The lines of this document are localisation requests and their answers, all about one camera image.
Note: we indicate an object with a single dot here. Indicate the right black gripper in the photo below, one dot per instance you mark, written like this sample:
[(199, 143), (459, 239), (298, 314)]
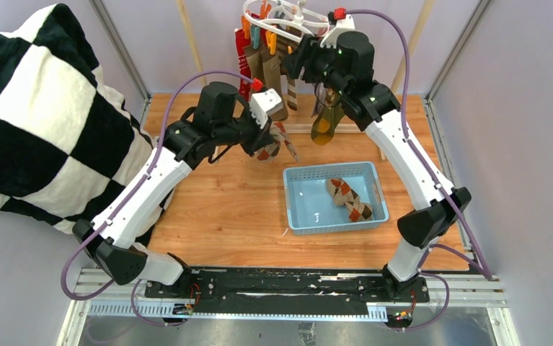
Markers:
[(308, 52)]

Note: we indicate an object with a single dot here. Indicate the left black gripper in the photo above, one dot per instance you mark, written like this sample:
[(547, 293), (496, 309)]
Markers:
[(261, 137)]

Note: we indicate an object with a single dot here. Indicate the light blue plastic basket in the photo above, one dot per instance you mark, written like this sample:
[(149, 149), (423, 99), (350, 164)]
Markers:
[(310, 209)]

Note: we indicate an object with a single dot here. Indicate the argyle beige orange sock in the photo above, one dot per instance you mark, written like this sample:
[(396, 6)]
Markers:
[(343, 195)]

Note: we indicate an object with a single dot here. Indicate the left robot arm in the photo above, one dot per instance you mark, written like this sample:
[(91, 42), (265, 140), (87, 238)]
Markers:
[(222, 117)]

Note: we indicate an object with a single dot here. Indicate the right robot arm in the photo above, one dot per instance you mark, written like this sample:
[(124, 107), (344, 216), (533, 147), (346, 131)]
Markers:
[(347, 69)]

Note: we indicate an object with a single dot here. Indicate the white round clip hanger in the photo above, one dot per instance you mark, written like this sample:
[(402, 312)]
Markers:
[(285, 14)]

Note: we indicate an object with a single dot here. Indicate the tan brown sock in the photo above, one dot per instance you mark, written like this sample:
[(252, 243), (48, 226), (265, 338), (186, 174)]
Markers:
[(254, 61), (272, 79)]

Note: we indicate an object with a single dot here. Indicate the yellow clothes peg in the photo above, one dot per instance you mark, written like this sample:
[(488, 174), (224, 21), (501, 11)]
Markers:
[(271, 40)]

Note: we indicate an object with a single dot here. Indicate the red patterned sock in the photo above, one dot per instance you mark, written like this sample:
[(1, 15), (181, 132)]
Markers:
[(242, 43)]

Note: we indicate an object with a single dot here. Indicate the teal clothes peg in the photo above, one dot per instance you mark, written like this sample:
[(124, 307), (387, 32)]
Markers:
[(255, 36)]

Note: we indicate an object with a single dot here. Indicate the wooden clothes rack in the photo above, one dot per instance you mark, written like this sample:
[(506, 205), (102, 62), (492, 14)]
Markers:
[(401, 80)]

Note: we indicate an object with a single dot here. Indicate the orange clothes peg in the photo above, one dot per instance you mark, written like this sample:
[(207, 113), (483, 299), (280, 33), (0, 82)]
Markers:
[(246, 27)]

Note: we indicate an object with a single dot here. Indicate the green striped sock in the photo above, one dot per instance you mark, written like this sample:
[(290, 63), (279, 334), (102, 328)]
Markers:
[(328, 112)]

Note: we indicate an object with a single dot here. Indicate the black white checkered blanket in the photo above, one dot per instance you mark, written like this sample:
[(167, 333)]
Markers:
[(68, 146)]

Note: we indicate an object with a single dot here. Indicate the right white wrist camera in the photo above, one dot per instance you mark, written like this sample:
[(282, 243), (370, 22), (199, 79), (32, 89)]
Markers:
[(329, 39)]

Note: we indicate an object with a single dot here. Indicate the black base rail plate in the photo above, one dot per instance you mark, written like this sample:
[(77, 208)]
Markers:
[(289, 291)]

